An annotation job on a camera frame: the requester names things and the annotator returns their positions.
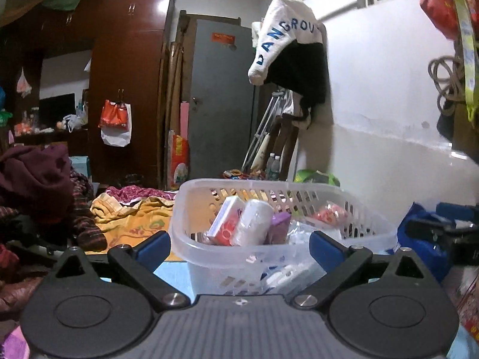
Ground pink board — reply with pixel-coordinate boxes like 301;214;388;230
180;101;191;136

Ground yellow green ribbon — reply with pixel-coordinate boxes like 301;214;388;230
445;0;479;121

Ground white garment with blue letters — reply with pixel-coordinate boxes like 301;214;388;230
248;0;327;86

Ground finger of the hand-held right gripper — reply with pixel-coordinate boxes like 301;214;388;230
406;217;456;244

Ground red patterned packet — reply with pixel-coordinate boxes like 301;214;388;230
315;201;349;226

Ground black hanging garment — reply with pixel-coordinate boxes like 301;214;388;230
267;41;331;130

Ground floral pink cloth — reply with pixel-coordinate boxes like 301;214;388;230
106;185;177;207

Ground brown leather jacket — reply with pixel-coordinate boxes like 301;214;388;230
0;268;46;312

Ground grey metal door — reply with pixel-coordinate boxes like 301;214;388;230
180;10;263;191

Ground yellow patterned blanket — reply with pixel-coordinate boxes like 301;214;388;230
91;192;177;263

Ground white roll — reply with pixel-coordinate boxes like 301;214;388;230
230;198;275;247

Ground metal crutches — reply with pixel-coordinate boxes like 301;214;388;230
241;89;286;173

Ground brown wooden wardrobe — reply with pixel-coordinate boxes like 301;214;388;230
0;0;176;192

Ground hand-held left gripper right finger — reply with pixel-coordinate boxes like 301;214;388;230
294;231;438;309

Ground coiled grey rope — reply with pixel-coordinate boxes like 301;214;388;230
428;54;469;117

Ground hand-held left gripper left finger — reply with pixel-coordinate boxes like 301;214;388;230
41;231;190;311

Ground dark hanging bag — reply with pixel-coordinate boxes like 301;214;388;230
436;37;479;164

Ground white and pink hanging bag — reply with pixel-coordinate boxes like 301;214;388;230
16;66;33;98

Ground maroon clothes pile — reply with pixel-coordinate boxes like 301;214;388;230
0;143;108;255

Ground green plastic bag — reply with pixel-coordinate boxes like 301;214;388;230
294;169;342;188

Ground small lavender box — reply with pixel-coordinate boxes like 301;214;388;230
266;212;292;246

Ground blue fabric bag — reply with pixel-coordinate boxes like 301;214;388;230
397;202;454;284

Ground clear plastic laundry basket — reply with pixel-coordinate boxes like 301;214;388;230
168;178;398;297

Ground clear plastic bottle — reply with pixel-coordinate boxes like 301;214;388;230
266;153;282;181

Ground white and pink packet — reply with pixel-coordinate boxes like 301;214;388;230
205;195;246;247

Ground red and white plastic bag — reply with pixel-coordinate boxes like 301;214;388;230
99;99;133;147

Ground wooden planks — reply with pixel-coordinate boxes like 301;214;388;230
164;40;188;188

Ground orange printed bag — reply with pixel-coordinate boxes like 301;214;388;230
170;130;190;190

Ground black television screen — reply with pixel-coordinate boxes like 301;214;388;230
39;93;76;125

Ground red printed packet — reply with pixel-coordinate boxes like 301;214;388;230
451;269;479;345

